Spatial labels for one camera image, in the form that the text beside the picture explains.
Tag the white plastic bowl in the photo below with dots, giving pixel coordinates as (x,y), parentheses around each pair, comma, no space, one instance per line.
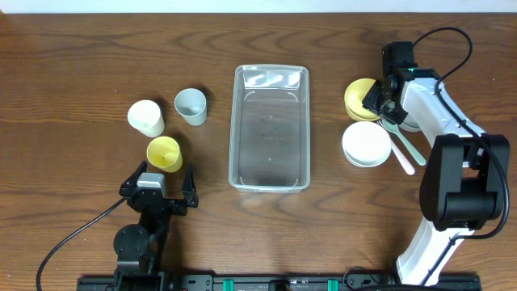
(366,144)

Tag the grey plastic bowl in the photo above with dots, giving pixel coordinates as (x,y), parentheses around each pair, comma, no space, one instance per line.
(409,124)

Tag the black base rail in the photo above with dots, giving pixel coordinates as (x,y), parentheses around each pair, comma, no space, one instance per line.
(351,281)

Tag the white plastic cup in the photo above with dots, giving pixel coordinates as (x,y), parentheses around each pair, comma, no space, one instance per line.
(146,117)

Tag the grey plastic cup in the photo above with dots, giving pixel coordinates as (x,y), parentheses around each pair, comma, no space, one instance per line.
(191,104)

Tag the yellow plastic cup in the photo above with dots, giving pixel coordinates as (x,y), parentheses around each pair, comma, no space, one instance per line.
(165,154)

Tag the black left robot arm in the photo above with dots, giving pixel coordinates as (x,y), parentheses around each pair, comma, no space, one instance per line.
(139,246)

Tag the yellow plastic bowl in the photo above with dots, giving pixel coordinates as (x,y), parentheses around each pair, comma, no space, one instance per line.
(353,100)

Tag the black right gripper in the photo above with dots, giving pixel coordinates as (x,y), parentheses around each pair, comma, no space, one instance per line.
(378,101)

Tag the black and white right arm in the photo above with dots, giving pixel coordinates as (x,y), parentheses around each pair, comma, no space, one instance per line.
(465,182)

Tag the pink plastic fork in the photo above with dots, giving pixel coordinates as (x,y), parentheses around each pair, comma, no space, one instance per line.
(404,162)

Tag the clear plastic storage container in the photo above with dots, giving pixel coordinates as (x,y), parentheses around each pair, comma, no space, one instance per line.
(269,146)

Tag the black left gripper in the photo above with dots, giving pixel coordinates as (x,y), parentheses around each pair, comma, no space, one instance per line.
(155,203)

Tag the mint green plastic spoon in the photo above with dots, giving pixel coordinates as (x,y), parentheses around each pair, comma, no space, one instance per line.
(393,128)

